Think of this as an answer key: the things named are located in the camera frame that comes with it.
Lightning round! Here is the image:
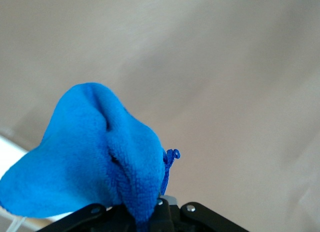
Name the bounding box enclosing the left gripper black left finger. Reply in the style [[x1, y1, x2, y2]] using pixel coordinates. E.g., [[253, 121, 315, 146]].
[[37, 203, 138, 232]]

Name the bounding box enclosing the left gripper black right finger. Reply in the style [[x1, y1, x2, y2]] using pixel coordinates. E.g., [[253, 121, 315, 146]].
[[149, 195, 251, 232]]

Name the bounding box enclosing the blue microfibre towel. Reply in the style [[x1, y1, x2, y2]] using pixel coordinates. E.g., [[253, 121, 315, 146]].
[[0, 82, 181, 232]]

